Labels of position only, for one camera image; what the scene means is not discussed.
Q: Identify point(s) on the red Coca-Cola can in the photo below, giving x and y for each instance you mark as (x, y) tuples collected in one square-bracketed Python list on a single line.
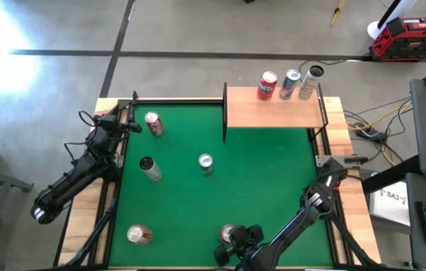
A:
[(137, 234), (155, 126)]

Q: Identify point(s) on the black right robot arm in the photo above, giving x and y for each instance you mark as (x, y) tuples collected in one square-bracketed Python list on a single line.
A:
[(292, 229)]

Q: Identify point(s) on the wooden shelf with black frame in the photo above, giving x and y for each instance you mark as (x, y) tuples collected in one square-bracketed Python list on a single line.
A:
[(269, 111)]

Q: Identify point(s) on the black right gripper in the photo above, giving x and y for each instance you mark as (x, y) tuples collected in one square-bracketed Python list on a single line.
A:
[(248, 256)]

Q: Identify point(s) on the green table mat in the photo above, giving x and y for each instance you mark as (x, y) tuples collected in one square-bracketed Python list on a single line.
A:
[(190, 211)]

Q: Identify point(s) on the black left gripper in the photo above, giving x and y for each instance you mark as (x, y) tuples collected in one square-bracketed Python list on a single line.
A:
[(109, 123)]

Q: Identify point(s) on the white paper sign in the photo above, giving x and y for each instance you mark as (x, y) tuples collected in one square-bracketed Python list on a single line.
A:
[(391, 205)]

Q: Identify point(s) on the white Celsius can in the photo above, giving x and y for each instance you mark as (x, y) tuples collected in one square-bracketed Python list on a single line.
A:
[(152, 171), (309, 84)]

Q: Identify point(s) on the blue silver energy drink can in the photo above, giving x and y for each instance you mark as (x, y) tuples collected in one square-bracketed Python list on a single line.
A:
[(206, 162), (289, 86)]

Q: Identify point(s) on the black power strip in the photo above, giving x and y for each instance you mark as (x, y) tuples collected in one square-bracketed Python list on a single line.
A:
[(373, 134)]

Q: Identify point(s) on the gray metal bracket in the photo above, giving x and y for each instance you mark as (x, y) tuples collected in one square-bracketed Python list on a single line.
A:
[(324, 161)]

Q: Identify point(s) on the red black tool case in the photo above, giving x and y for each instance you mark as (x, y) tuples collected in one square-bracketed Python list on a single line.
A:
[(412, 41)]

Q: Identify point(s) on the white black tower fan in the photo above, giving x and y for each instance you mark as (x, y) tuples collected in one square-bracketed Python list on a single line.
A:
[(375, 31)]

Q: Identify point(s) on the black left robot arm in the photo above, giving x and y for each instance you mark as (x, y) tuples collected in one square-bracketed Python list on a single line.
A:
[(66, 184)]

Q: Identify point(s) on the red Fanta strawberry can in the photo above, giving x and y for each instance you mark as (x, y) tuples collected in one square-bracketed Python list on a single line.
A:
[(266, 88), (226, 234)]

